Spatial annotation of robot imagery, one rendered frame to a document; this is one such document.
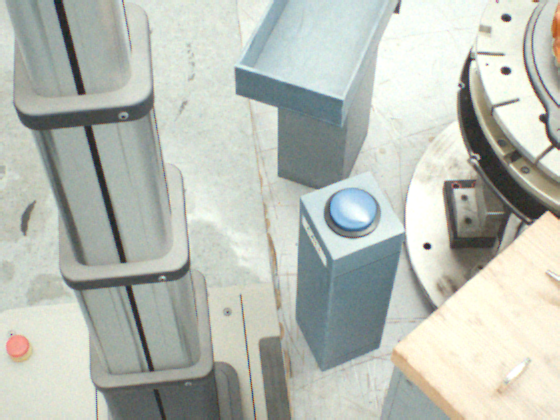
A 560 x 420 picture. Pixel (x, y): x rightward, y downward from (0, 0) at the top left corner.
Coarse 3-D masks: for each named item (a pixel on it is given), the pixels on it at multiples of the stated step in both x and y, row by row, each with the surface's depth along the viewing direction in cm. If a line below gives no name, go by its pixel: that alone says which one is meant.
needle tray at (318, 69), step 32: (288, 0) 103; (320, 0) 103; (352, 0) 103; (384, 0) 103; (256, 32) 96; (288, 32) 101; (320, 32) 101; (352, 32) 101; (256, 64) 99; (288, 64) 99; (320, 64) 99; (352, 64) 99; (256, 96) 96; (288, 96) 94; (320, 96) 92; (352, 96) 96; (288, 128) 112; (320, 128) 110; (352, 128) 111; (288, 160) 117; (320, 160) 115; (352, 160) 119
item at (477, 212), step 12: (480, 180) 110; (456, 192) 114; (468, 192) 114; (480, 192) 110; (492, 192) 109; (456, 204) 113; (468, 204) 113; (480, 204) 111; (492, 204) 108; (456, 216) 112; (468, 216) 112; (480, 216) 111; (492, 216) 108; (456, 228) 112; (468, 228) 111; (480, 228) 111; (492, 228) 111
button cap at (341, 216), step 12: (348, 192) 89; (360, 192) 89; (336, 204) 88; (348, 204) 88; (360, 204) 88; (372, 204) 88; (336, 216) 88; (348, 216) 88; (360, 216) 88; (372, 216) 88; (348, 228) 87; (360, 228) 88
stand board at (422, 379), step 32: (544, 224) 85; (512, 256) 83; (544, 256) 83; (480, 288) 82; (512, 288) 82; (544, 288) 82; (448, 320) 80; (480, 320) 80; (512, 320) 80; (544, 320) 80; (416, 352) 79; (448, 352) 79; (480, 352) 79; (512, 352) 79; (544, 352) 79; (416, 384) 79; (448, 384) 77; (480, 384) 77; (512, 384) 77; (544, 384) 77; (448, 416) 78; (480, 416) 76; (512, 416) 76; (544, 416) 76
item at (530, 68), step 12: (540, 12) 93; (528, 36) 91; (528, 48) 90; (528, 60) 90; (528, 72) 89; (540, 84) 88; (540, 96) 88; (552, 108) 87; (552, 120) 86; (552, 132) 86; (552, 144) 86
